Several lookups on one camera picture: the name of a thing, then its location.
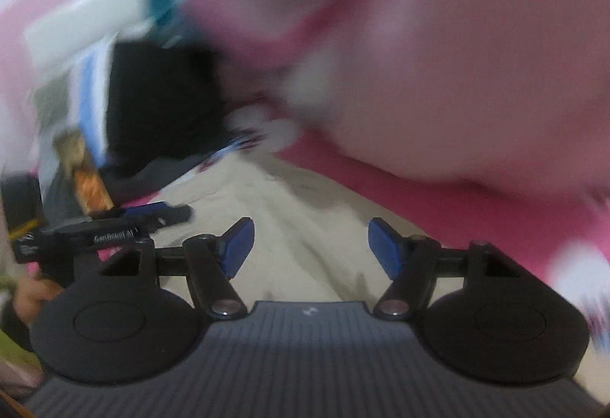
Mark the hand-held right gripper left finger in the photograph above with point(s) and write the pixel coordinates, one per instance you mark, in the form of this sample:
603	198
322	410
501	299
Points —
238	246

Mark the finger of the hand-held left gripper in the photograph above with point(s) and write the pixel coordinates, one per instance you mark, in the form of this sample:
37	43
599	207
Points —
162	214

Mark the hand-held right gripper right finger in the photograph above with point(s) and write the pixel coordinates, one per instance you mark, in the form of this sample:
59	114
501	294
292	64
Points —
386	246

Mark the beige pants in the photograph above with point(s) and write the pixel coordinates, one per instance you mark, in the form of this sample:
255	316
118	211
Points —
295	232

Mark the person's left hand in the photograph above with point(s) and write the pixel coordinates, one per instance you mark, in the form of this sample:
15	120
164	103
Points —
33	299

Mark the pink floral blanket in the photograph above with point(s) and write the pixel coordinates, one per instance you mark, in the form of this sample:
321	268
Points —
452	218

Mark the blue folded cloth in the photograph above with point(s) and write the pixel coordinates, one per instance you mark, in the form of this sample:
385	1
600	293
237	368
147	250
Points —
93	103

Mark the pink and white headboard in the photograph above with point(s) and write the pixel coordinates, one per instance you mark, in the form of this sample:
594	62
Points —
28	41

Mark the pink and grey quilt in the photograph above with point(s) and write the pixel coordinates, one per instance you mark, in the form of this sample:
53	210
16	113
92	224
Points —
452	41

